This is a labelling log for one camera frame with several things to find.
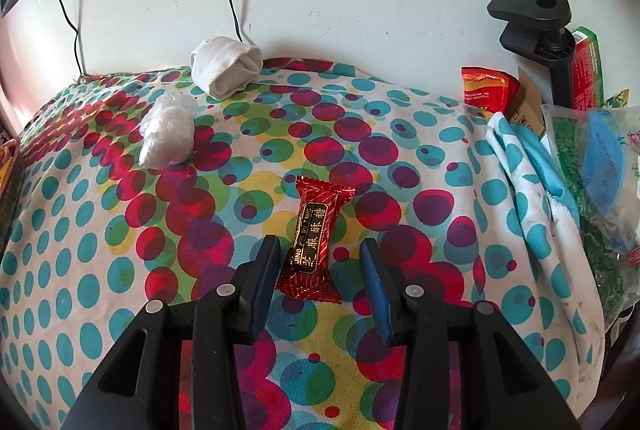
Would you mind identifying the brown cardboard box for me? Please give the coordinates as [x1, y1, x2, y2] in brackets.
[505, 68, 548, 136]

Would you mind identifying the red and green packet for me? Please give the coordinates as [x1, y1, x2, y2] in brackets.
[570, 26, 606, 111]

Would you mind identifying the white plastic-wrapped bundle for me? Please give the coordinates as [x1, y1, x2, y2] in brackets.
[137, 93, 197, 170]

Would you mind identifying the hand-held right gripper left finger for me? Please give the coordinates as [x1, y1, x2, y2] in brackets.
[60, 234, 282, 430]

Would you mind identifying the plastic bag of green filling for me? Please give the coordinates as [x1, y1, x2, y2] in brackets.
[542, 103, 640, 326]

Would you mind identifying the red snack packet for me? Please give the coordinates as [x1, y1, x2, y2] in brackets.
[460, 66, 521, 118]

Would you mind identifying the white rolled sock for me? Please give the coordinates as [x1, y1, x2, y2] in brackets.
[189, 38, 264, 100]

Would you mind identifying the yellow green packet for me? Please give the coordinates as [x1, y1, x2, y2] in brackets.
[605, 88, 631, 111]

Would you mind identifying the blue face mask pack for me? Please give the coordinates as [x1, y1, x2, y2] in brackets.
[585, 107, 632, 216]

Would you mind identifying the black clamp mount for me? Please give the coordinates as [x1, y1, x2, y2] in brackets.
[486, 0, 576, 108]

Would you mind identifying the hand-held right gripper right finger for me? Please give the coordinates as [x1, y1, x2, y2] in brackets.
[360, 237, 583, 430]

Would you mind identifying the red candy wrapper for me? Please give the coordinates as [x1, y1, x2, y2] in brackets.
[275, 175, 357, 306]

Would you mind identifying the polka dot blanket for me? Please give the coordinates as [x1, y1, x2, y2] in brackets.
[0, 57, 616, 430]

